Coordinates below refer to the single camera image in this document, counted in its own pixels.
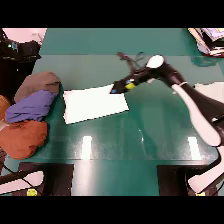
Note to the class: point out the purple garment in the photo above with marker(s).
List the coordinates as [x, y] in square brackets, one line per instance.
[31, 107]

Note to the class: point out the white T-shirt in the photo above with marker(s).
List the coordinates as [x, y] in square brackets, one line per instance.
[93, 104]

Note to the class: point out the orange garment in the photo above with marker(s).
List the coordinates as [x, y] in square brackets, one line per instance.
[23, 138]

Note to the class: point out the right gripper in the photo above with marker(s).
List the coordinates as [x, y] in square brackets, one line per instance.
[124, 84]

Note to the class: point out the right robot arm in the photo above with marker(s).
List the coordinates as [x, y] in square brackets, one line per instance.
[200, 110]

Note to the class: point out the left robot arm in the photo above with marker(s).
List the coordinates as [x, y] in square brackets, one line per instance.
[20, 181]

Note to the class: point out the brown garment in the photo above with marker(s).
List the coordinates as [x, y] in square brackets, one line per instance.
[38, 83]

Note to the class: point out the white garment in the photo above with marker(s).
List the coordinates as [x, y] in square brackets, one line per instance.
[211, 90]

